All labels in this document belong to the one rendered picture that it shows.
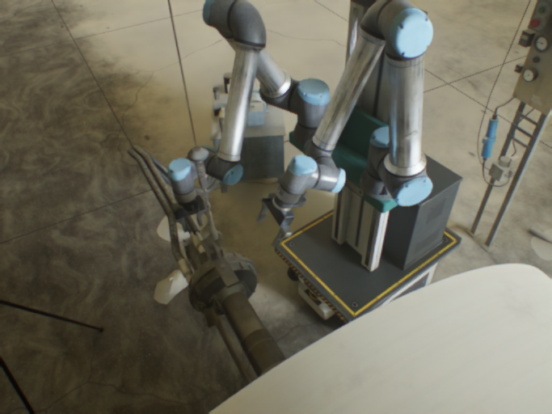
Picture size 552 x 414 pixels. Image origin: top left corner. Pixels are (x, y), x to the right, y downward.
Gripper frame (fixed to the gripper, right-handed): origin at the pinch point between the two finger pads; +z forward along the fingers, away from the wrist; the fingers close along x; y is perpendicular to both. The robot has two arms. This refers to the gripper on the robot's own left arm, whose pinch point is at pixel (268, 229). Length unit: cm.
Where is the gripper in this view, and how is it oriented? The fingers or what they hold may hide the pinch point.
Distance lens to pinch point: 181.1
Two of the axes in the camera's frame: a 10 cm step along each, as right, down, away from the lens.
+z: -3.9, 7.2, 5.8
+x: 4.7, 7.0, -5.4
